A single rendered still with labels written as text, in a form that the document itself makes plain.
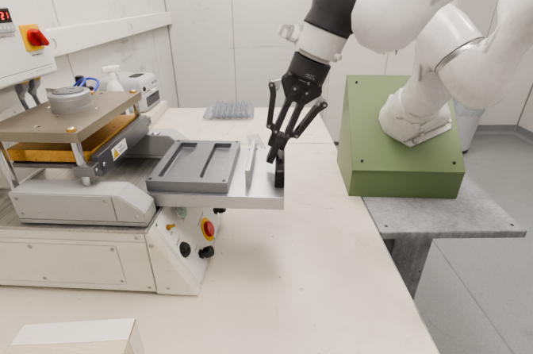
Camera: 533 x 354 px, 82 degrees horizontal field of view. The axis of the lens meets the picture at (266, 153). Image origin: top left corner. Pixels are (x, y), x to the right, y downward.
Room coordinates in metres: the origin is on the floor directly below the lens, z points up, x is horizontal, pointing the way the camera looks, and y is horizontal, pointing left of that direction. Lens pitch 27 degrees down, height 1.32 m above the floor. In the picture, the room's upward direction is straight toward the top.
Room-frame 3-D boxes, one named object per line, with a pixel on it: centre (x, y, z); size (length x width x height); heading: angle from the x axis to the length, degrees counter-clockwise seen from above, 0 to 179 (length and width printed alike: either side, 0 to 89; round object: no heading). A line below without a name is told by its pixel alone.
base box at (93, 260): (0.65, 0.40, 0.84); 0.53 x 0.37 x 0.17; 87
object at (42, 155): (0.64, 0.41, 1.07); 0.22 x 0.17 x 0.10; 177
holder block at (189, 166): (0.62, 0.15, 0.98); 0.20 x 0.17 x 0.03; 177
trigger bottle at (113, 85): (1.44, 0.71, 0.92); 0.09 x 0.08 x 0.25; 139
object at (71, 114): (0.65, 0.44, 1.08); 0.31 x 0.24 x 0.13; 177
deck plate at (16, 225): (0.63, 0.45, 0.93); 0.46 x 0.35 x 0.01; 87
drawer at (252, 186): (0.62, 0.11, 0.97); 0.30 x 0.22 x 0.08; 87
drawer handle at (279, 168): (0.61, -0.03, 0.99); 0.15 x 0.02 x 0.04; 177
